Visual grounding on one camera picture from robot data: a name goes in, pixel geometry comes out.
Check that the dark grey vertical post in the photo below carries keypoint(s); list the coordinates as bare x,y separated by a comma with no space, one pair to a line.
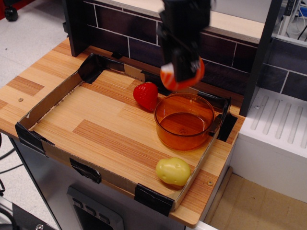
252,88

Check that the salmon sushi toy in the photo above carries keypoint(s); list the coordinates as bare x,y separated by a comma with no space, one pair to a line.
168,78

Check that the orange transparent pot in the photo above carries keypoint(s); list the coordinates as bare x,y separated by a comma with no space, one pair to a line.
184,120

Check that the white sink drainboard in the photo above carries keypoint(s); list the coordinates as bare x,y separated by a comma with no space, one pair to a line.
271,148

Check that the cardboard fence with black tape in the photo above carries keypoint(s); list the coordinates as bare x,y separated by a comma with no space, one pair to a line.
92,123

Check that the grey oven control panel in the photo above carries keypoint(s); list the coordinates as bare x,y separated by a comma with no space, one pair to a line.
92,215

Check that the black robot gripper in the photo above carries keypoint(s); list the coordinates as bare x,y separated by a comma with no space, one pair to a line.
179,35

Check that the yellow toy potato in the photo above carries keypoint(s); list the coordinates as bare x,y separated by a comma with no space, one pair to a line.
173,171

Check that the black caster wheel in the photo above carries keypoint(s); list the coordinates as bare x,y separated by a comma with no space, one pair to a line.
11,14

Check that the red toy strawberry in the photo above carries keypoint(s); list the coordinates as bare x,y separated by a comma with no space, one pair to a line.
146,95

